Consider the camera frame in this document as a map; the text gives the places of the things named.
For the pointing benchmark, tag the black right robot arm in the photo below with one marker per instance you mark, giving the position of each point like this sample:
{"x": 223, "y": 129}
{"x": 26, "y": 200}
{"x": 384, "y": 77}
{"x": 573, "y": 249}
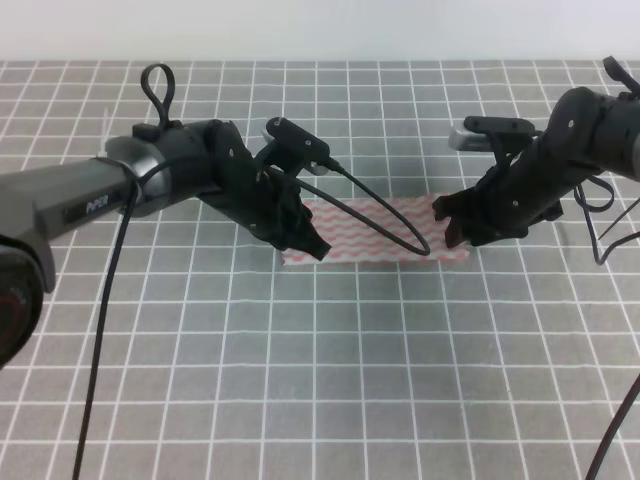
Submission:
{"x": 587, "y": 134}

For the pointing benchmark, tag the pink wavy striped towel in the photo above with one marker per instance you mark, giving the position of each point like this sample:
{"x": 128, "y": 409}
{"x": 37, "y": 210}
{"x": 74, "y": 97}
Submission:
{"x": 352, "y": 241}

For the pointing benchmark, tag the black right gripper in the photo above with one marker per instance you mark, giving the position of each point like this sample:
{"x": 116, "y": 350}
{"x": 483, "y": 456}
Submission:
{"x": 475, "y": 218}

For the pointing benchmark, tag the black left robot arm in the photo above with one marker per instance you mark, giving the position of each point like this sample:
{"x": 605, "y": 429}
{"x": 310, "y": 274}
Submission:
{"x": 148, "y": 171}

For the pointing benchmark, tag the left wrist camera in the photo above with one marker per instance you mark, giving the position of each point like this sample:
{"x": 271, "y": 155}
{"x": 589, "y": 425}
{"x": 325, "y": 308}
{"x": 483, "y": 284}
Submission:
{"x": 293, "y": 149}

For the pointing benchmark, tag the grey checked tablecloth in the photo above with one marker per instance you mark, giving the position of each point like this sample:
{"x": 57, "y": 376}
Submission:
{"x": 219, "y": 362}

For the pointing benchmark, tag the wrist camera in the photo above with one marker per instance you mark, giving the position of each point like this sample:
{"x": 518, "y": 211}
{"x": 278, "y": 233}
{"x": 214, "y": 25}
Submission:
{"x": 293, "y": 149}
{"x": 504, "y": 137}

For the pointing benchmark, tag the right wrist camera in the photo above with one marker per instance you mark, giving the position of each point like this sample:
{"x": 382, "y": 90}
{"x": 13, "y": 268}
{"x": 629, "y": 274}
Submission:
{"x": 504, "y": 137}

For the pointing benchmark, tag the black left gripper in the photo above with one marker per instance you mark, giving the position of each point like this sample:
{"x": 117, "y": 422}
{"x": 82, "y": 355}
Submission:
{"x": 269, "y": 207}

